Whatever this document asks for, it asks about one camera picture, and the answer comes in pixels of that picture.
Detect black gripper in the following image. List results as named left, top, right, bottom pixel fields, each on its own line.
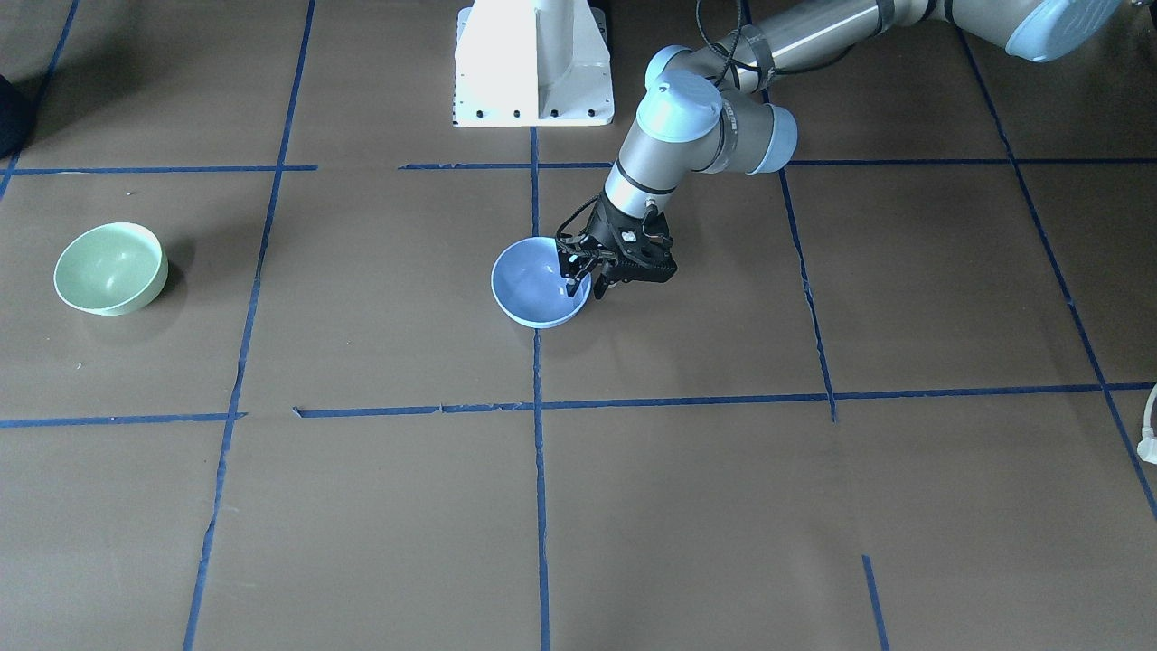
left=558, top=193, right=677, bottom=299

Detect blue bowl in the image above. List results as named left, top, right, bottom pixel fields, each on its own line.
left=491, top=238, right=592, bottom=330

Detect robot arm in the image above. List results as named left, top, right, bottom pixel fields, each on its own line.
left=554, top=1, right=1119, bottom=297

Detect green bowl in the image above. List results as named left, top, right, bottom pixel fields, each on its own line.
left=53, top=222, right=169, bottom=316

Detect blue tape grid lines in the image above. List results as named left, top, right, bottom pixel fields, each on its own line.
left=0, top=0, right=1157, bottom=651

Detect brown paper table cover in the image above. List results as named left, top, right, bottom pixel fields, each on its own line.
left=0, top=0, right=1157, bottom=651

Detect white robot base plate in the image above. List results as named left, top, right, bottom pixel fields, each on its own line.
left=452, top=1, right=616, bottom=128

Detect white plug and cable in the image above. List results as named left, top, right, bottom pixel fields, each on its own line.
left=1137, top=383, right=1157, bottom=466

